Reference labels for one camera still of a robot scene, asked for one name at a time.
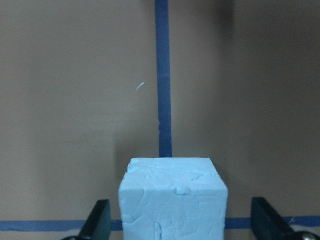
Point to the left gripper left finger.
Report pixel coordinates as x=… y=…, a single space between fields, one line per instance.
x=98 y=224

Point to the light blue block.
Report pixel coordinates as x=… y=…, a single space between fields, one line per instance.
x=172 y=199

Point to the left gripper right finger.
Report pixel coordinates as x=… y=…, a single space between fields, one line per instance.
x=266 y=222

